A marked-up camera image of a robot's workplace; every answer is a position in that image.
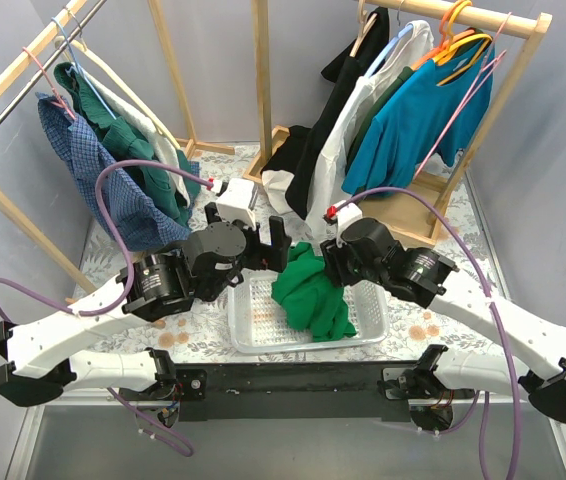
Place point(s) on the orange hanger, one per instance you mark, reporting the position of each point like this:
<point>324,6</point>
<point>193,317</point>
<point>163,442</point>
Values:
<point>448,37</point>

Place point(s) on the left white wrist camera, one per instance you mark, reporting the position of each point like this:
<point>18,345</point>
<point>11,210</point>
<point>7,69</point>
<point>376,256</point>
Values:
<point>235,200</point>

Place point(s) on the white t shirt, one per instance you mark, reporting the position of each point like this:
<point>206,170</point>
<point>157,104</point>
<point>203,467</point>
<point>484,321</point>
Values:
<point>329,171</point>

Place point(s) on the wooden hanger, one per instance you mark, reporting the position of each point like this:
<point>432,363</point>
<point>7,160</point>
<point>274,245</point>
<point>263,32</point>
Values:
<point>365,21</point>

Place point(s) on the black t shirt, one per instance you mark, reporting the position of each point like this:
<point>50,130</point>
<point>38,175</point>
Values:
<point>299,154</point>

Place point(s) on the teal blue t shirt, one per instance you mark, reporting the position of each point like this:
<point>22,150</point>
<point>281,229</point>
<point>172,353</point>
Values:
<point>418,117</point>

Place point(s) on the white textured garment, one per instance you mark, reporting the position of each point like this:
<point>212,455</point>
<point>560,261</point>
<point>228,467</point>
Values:
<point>143,125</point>

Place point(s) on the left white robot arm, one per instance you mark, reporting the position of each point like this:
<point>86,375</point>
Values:
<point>50,356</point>

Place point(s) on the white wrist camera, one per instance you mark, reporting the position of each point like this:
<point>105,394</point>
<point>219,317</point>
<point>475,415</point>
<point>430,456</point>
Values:
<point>235,200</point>
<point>342,215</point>

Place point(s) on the bright green t shirt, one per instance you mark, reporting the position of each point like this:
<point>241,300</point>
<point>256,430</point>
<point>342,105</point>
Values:
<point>308,298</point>

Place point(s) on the blue checked shirt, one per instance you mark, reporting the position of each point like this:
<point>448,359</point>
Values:
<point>140,223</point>

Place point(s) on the white plastic basket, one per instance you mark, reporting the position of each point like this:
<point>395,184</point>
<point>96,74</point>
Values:
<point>265,318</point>

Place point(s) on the cream plastic hanger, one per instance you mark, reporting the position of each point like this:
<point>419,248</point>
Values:
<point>162,129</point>

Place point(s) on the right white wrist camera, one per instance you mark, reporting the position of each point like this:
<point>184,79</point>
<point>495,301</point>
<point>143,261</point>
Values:
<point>342,215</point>

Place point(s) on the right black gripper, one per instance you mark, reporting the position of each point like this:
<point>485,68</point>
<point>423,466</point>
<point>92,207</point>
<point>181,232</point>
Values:
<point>332,265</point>

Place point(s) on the dark green ruffled garment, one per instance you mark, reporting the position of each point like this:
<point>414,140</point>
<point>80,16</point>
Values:
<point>133,150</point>

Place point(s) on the yellow hanger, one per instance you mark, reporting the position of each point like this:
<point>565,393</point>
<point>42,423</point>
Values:
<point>467,51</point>

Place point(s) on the light blue hanger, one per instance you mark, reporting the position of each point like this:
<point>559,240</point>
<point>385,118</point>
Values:
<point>381,58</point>

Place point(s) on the pink hanger on left rack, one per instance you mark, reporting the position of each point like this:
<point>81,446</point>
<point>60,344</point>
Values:
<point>59,101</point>

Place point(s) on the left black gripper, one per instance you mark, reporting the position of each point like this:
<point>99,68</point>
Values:
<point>267,248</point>

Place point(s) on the blue wire hanger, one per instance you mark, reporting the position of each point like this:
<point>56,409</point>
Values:
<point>80,69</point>

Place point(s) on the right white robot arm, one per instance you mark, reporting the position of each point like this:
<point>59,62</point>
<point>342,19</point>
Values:
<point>365,250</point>

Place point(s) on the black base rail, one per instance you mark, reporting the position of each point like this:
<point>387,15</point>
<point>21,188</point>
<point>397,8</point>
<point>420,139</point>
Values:
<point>239,391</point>

